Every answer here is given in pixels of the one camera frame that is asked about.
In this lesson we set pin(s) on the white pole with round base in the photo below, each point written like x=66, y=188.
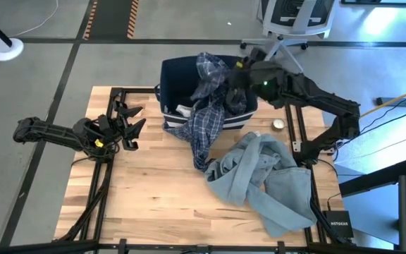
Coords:
x=2, y=47

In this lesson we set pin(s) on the navy white-striped laundry basket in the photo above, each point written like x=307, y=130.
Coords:
x=176, y=75

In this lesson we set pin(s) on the white office chair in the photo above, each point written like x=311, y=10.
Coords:
x=294, y=17

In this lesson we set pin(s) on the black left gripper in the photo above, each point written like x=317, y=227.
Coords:
x=111, y=128

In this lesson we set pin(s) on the black desk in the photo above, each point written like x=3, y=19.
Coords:
x=375, y=181

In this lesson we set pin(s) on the small round metal tin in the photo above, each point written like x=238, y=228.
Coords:
x=279, y=124

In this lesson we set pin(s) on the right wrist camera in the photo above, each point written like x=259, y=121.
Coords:
x=257, y=54

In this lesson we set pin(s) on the black Netgear router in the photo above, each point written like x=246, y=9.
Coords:
x=338, y=224

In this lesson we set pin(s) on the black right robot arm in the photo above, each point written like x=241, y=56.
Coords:
x=315, y=98

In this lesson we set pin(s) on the black aluminium frame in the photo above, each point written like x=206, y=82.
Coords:
x=136, y=90

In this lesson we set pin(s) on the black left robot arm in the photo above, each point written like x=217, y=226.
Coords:
x=48, y=130

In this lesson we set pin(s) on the blue plaid shirt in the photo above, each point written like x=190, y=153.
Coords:
x=203, y=130

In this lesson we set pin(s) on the cream white cloth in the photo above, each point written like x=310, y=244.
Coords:
x=184, y=110

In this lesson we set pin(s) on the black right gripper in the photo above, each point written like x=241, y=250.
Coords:
x=243, y=77

